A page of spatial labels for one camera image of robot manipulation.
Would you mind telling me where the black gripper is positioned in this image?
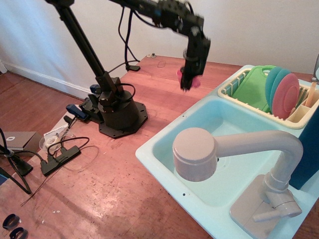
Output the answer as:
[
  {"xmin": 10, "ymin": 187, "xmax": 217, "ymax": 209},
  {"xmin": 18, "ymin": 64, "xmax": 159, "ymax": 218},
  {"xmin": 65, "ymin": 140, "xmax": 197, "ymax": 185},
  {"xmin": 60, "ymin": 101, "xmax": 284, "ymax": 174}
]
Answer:
[{"xmin": 179, "ymin": 32, "xmax": 211, "ymax": 92}]

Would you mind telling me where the pink plastic cup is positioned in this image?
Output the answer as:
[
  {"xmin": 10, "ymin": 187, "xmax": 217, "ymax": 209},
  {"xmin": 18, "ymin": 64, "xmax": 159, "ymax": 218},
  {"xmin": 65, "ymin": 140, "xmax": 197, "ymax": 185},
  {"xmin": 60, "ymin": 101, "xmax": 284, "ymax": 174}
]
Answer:
[{"xmin": 176, "ymin": 70, "xmax": 201, "ymax": 88}]

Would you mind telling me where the cream dish rack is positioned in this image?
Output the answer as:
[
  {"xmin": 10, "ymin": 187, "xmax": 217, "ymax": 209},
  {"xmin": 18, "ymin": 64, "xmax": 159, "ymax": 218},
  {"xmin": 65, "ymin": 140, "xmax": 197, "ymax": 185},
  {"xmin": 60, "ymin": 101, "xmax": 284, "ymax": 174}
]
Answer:
[{"xmin": 217, "ymin": 65, "xmax": 319, "ymax": 129}]

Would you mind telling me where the grey toy faucet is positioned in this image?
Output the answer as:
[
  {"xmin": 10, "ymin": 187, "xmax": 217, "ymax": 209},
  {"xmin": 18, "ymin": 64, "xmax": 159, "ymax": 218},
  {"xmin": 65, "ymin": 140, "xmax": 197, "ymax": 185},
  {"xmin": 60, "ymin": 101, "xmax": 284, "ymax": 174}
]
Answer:
[{"xmin": 172, "ymin": 127, "xmax": 303, "ymax": 239}]

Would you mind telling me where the cream toy utensil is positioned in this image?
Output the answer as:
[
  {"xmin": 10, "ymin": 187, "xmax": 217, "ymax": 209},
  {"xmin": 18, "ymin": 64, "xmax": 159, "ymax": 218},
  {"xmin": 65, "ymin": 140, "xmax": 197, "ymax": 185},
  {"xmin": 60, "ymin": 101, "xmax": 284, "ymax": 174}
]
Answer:
[{"xmin": 305, "ymin": 82, "xmax": 317, "ymax": 107}]

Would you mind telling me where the grey cardboard box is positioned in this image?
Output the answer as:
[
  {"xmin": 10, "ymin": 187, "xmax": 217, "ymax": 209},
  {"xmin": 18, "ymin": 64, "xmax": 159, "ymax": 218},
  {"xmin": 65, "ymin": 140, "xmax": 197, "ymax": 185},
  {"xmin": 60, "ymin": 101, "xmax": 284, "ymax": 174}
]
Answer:
[{"xmin": 4, "ymin": 131, "xmax": 42, "ymax": 157}]

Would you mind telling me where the light blue toy sink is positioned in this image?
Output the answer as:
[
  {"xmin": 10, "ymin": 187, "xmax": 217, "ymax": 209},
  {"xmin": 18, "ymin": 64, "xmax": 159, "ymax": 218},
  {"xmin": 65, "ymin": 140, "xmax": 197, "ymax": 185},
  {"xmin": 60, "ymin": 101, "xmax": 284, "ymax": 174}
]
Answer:
[{"xmin": 135, "ymin": 64, "xmax": 319, "ymax": 239}]

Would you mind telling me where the blue clamp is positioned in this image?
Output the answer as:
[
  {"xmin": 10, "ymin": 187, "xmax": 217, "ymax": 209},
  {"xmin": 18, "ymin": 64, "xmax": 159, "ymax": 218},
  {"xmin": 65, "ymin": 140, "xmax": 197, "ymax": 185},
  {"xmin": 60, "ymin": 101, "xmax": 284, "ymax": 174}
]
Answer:
[{"xmin": 66, "ymin": 104, "xmax": 88, "ymax": 121}]

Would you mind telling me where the clear plastic tape roll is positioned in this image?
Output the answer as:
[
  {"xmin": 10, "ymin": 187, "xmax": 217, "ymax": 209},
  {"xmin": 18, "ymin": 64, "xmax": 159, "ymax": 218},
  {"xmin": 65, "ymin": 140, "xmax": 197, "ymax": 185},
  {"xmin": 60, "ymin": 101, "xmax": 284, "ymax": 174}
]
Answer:
[{"xmin": 39, "ymin": 132, "xmax": 75, "ymax": 153}]

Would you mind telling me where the green cutting board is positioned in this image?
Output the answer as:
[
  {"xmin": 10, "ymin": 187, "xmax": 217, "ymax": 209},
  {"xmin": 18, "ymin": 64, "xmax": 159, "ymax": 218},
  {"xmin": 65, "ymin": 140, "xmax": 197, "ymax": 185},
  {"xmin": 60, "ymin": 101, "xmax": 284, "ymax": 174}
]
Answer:
[{"xmin": 232, "ymin": 65, "xmax": 275, "ymax": 113}]

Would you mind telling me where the black hanging cable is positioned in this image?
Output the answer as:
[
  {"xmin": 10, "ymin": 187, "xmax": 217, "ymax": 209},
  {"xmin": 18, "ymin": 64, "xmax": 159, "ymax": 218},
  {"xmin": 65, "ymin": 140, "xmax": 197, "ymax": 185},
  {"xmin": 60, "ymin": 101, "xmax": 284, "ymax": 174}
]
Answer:
[{"xmin": 117, "ymin": 9, "xmax": 141, "ymax": 72}]

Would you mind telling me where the black velcro strap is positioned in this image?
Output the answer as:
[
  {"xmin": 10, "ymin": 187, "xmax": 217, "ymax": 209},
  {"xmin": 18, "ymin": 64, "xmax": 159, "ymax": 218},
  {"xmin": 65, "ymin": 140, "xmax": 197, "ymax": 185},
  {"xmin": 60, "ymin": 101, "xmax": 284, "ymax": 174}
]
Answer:
[
  {"xmin": 1, "ymin": 213, "xmax": 20, "ymax": 230},
  {"xmin": 8, "ymin": 227, "xmax": 28, "ymax": 239}
]

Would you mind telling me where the teal plate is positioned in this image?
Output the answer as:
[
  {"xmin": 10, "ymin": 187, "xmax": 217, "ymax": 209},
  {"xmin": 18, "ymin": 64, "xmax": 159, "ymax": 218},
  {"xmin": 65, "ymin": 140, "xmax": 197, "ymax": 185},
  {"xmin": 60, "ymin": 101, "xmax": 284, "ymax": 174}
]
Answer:
[{"xmin": 265, "ymin": 67, "xmax": 290, "ymax": 111}]

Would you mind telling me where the pink plate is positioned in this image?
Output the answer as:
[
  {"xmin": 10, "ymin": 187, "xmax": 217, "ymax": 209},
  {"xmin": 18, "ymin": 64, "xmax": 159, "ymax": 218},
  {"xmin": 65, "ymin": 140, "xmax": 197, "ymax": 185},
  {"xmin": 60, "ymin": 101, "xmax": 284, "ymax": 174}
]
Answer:
[{"xmin": 271, "ymin": 73, "xmax": 300, "ymax": 119}]

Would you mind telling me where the black power adapter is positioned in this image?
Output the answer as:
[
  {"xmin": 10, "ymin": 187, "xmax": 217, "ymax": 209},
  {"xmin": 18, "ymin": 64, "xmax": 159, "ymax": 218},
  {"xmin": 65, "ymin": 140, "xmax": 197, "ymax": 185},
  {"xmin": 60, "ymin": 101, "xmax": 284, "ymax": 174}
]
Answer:
[{"xmin": 10, "ymin": 156, "xmax": 33, "ymax": 176}]

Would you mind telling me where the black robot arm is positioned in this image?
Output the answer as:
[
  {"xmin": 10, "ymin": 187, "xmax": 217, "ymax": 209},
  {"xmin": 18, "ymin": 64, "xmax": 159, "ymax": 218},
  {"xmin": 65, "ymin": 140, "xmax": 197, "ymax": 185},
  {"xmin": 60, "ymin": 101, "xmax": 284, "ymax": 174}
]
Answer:
[{"xmin": 48, "ymin": 0, "xmax": 211, "ymax": 102}]

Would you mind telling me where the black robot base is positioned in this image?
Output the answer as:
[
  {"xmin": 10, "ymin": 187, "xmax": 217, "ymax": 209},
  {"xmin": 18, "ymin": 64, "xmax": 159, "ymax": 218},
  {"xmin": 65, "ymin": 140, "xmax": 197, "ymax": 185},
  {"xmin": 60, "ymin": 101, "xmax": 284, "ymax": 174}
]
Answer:
[{"xmin": 84, "ymin": 77, "xmax": 148, "ymax": 137}]

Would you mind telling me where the black USB hub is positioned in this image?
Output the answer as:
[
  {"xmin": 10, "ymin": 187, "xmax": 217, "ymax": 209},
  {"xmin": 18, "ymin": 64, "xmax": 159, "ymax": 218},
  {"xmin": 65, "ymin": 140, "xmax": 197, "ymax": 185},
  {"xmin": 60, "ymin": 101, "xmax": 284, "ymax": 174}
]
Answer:
[{"xmin": 40, "ymin": 146, "xmax": 81, "ymax": 176}]

